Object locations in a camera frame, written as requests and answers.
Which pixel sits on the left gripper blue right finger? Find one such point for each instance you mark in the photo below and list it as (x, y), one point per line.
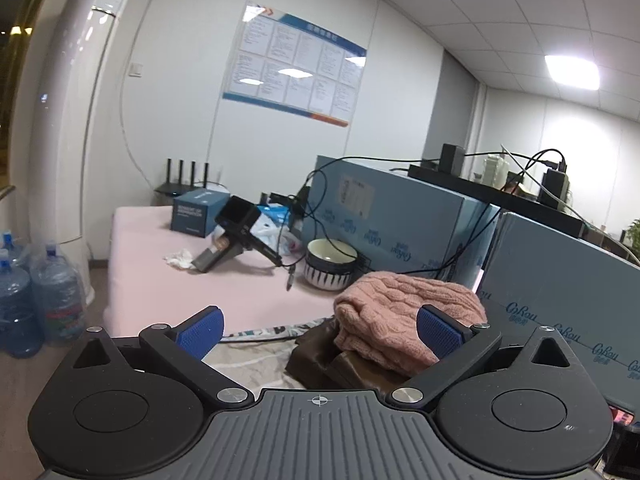
(461, 352)

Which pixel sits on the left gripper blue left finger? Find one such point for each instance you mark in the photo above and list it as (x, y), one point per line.
(178, 352)

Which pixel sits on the pink knitted sweater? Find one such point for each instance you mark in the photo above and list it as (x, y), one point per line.
(377, 317)

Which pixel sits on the patterned bed sheet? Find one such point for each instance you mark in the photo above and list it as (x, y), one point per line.
(257, 359)

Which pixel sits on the large blue front carton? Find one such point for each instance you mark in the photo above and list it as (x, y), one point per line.
(537, 276)

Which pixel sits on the blue water jug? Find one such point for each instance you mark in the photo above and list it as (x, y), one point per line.
(59, 296)
(21, 335)

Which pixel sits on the small dark blue box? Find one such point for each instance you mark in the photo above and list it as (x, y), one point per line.
(194, 213)

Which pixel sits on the brown leather garment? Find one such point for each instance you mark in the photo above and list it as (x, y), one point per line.
(317, 363)

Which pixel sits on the blue rear carton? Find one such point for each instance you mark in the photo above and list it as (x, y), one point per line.
(399, 224)

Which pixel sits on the white plastic bag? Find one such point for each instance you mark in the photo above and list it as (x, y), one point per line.
(276, 237)

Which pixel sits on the striped ceramic bowl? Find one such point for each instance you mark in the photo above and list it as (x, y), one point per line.
(329, 264)

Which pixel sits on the black wifi router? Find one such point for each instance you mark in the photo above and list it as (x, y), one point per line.
(175, 185)

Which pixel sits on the smartphone with lit screen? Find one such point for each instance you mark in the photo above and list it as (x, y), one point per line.
(625, 417)

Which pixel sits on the green potted plant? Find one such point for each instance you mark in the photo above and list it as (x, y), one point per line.
(632, 237)

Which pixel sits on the white standing air conditioner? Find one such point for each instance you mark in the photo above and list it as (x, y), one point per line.
(64, 112)

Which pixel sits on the black camera on tripod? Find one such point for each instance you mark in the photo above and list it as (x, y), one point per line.
(236, 219)

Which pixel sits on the wall poster with blue border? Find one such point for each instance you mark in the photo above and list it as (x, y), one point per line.
(285, 63)

